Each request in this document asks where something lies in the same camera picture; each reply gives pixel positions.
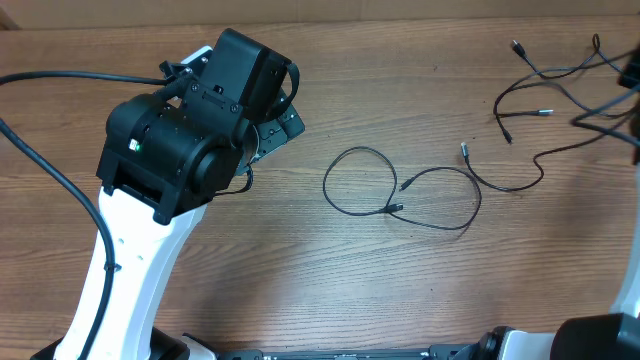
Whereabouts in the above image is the black cable bundle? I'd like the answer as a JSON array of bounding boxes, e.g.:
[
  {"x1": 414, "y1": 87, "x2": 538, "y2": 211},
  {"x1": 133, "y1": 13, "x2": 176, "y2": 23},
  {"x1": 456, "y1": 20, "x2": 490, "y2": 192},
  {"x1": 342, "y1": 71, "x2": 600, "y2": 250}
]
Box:
[{"x1": 322, "y1": 146, "x2": 483, "y2": 232}]

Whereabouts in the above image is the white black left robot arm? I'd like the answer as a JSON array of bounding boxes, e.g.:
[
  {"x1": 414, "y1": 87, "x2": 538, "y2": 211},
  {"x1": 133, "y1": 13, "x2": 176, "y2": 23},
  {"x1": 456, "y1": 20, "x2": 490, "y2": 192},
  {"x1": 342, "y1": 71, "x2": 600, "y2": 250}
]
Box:
[{"x1": 39, "y1": 29, "x2": 305, "y2": 359}]

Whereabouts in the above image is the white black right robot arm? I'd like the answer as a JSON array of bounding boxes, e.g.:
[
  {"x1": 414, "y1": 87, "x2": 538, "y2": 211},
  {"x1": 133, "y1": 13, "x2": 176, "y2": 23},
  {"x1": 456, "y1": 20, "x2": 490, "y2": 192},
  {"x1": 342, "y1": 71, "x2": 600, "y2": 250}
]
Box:
[{"x1": 453, "y1": 34, "x2": 639, "y2": 359}]

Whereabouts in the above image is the black separated usb cable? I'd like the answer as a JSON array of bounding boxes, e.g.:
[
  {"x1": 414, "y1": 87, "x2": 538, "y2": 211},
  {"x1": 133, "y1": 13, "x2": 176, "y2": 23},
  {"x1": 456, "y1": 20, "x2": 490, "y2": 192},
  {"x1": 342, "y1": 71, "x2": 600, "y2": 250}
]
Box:
[{"x1": 493, "y1": 32, "x2": 640, "y2": 145}]

